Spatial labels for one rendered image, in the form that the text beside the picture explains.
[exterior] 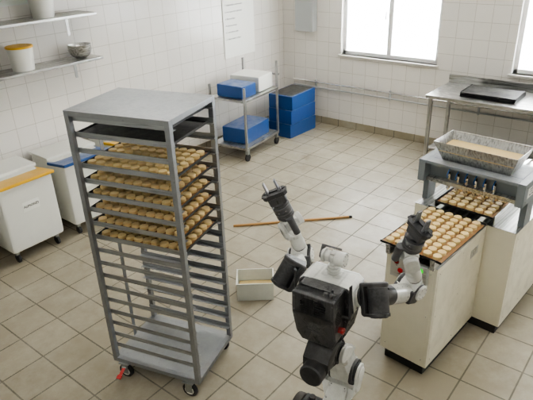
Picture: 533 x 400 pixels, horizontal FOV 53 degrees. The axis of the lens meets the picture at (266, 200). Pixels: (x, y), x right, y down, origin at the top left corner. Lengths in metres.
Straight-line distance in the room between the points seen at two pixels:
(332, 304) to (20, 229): 3.53
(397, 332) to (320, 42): 5.24
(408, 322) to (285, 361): 0.87
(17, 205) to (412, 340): 3.44
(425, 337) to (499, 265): 0.75
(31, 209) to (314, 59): 4.68
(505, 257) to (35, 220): 3.89
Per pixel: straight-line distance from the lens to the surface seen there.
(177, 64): 6.86
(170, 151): 2.70
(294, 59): 8.37
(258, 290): 4.29
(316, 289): 2.36
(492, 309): 4.14
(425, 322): 3.52
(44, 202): 5.28
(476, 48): 7.10
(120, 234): 3.26
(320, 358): 2.56
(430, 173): 3.98
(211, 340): 3.80
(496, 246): 3.88
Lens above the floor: 2.61
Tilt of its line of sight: 26 degrees down
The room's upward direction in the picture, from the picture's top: 2 degrees counter-clockwise
